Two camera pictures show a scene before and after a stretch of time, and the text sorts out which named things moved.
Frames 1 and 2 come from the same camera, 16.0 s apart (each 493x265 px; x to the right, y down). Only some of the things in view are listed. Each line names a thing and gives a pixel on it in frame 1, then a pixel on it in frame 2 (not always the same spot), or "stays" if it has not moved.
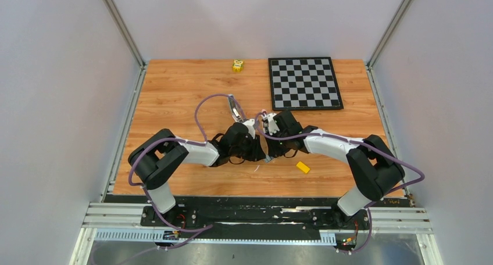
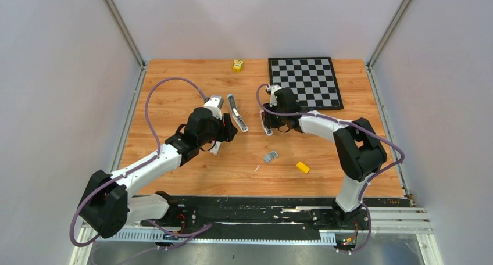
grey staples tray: x=268 y=158 stays
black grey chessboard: x=304 y=83 stays
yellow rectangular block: x=303 y=167 stays
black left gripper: x=256 y=153 -> x=227 y=131
